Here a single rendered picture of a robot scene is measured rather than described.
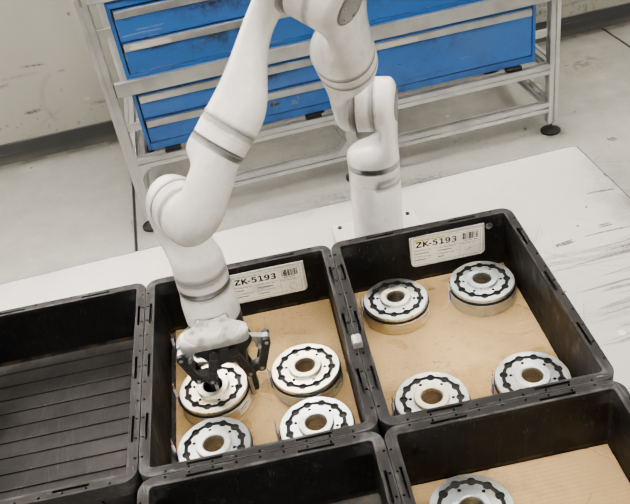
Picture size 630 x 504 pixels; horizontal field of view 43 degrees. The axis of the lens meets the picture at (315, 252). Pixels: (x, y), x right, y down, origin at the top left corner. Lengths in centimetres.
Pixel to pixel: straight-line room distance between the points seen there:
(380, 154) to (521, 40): 192
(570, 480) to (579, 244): 68
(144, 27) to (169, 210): 195
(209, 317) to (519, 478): 44
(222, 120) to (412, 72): 220
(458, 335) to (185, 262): 45
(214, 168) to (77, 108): 299
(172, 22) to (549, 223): 163
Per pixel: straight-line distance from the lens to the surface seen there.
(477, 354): 122
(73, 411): 130
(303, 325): 130
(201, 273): 102
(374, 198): 142
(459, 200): 178
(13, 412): 134
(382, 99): 133
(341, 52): 106
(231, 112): 96
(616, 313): 150
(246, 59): 97
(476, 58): 319
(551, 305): 120
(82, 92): 390
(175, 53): 292
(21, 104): 394
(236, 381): 119
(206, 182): 96
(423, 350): 123
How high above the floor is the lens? 168
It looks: 36 degrees down
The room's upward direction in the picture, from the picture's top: 10 degrees counter-clockwise
